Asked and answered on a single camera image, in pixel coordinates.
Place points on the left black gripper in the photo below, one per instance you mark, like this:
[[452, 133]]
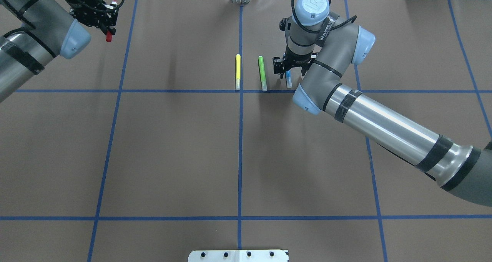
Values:
[[89, 13]]

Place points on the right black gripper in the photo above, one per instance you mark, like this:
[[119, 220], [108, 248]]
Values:
[[296, 57]]

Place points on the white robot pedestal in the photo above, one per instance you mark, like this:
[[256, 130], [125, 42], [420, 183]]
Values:
[[248, 255]]

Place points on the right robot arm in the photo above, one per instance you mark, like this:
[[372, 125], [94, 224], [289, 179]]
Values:
[[323, 45]]

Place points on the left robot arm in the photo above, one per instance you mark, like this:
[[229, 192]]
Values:
[[48, 31]]

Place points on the yellow marker pen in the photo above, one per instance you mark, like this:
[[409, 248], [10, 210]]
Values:
[[238, 72]]

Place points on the green marker pen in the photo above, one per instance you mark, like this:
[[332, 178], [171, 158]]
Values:
[[262, 73]]

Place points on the blue marker pen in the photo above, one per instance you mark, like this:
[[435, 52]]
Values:
[[288, 79]]

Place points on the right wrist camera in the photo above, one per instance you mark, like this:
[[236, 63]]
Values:
[[285, 24]]

